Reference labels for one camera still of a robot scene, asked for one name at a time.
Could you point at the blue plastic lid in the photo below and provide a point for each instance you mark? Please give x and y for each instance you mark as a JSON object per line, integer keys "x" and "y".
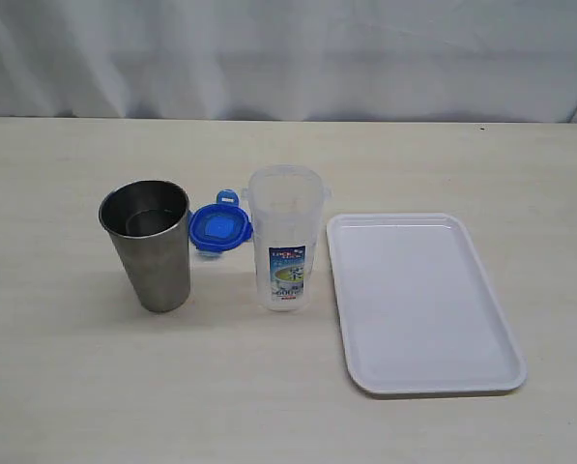
{"x": 221, "y": 226}

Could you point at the stainless steel tumbler cup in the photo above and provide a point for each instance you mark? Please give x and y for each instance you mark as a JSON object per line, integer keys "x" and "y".
{"x": 147, "y": 222}

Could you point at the clear plastic tall container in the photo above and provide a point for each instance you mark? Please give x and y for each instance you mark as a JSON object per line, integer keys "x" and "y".
{"x": 286, "y": 205}

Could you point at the white rectangular plastic tray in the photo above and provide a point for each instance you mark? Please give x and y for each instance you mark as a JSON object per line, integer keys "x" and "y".
{"x": 417, "y": 313}

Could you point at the white fabric backdrop curtain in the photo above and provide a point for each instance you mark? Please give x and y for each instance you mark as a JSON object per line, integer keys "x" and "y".
{"x": 465, "y": 61}

